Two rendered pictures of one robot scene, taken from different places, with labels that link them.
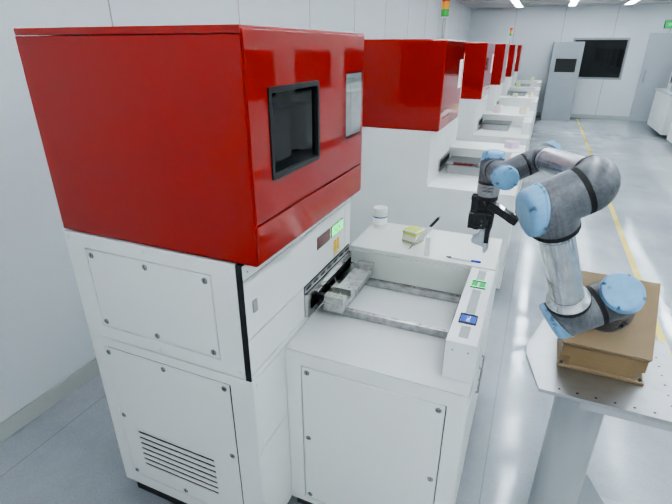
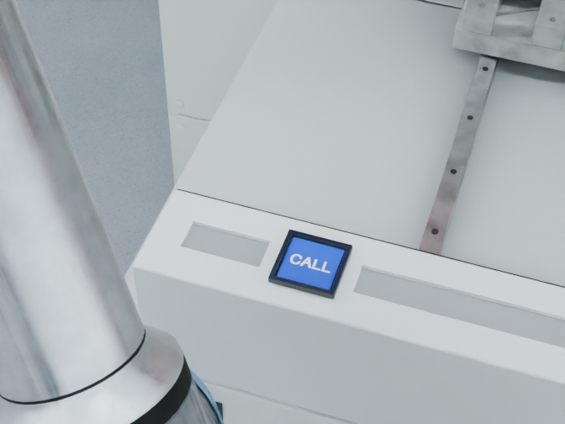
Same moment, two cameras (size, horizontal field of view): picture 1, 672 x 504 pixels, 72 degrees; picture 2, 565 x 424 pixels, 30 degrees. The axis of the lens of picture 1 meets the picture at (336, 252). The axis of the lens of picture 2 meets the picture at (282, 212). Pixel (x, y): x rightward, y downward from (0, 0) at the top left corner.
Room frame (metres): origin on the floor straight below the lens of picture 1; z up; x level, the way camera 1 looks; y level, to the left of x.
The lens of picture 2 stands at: (1.20, -0.98, 1.63)
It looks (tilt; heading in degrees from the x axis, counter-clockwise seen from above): 47 degrees down; 84
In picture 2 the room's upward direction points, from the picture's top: 1 degrees clockwise
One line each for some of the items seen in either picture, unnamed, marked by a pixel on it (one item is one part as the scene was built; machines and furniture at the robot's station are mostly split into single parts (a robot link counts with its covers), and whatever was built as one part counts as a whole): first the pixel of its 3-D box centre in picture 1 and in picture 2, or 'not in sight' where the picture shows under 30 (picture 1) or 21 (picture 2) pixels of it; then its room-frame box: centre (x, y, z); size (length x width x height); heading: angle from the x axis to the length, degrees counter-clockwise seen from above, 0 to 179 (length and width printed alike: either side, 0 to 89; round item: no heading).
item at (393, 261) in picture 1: (426, 256); not in sight; (1.92, -0.42, 0.89); 0.62 x 0.35 x 0.14; 67
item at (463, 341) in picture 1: (471, 317); (458, 358); (1.40, -0.48, 0.89); 0.55 x 0.09 x 0.14; 157
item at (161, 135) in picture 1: (223, 125); not in sight; (1.63, 0.39, 1.52); 0.81 x 0.75 x 0.59; 157
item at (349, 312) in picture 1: (384, 320); (460, 153); (1.47, -0.18, 0.84); 0.50 x 0.02 x 0.03; 67
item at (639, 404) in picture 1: (594, 377); not in sight; (1.24, -0.88, 0.75); 0.45 x 0.44 x 0.13; 66
